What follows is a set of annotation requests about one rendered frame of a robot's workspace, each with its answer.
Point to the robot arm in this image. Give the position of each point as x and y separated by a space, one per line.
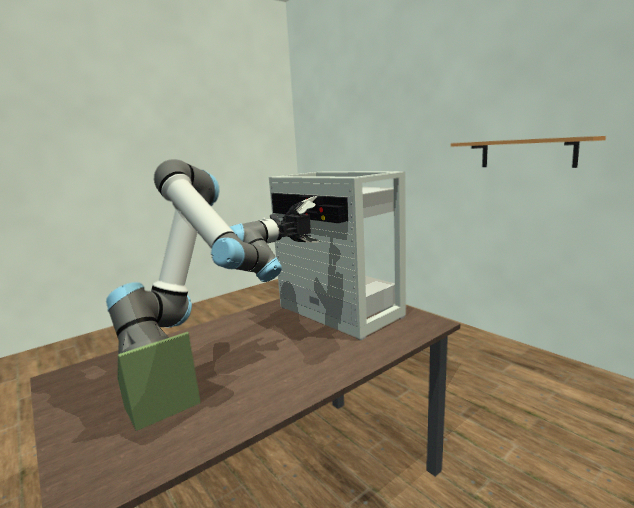
137 315

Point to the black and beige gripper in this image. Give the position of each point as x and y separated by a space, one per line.
300 224

